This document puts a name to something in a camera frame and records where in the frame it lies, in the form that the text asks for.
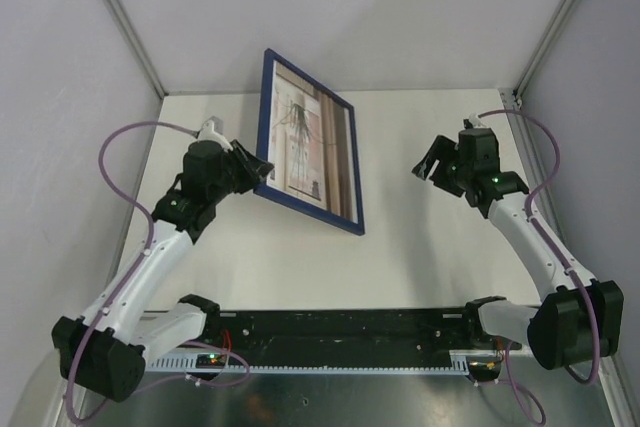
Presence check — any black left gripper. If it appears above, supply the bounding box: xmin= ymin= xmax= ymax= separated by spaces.
xmin=209 ymin=140 xmax=274 ymax=204

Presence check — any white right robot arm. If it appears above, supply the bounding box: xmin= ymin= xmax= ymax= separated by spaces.
xmin=412 ymin=128 xmax=624 ymax=370

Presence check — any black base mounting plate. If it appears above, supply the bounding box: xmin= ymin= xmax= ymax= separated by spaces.
xmin=199 ymin=307 xmax=506 ymax=363

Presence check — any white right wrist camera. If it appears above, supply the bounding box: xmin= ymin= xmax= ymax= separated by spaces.
xmin=463 ymin=114 xmax=486 ymax=129

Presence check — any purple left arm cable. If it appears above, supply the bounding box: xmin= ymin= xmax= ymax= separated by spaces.
xmin=64 ymin=120 xmax=201 ymax=421

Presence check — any printed interior photo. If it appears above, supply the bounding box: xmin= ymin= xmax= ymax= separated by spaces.
xmin=268 ymin=59 xmax=357 ymax=223

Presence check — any blue wooden picture frame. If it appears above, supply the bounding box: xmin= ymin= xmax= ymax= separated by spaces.
xmin=253 ymin=47 xmax=366 ymax=237

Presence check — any grey slotted cable duct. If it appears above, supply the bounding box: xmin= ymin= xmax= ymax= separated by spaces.
xmin=146 ymin=351 xmax=499 ymax=376

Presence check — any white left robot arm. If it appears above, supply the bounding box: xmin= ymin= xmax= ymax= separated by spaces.
xmin=52 ymin=140 xmax=274 ymax=402

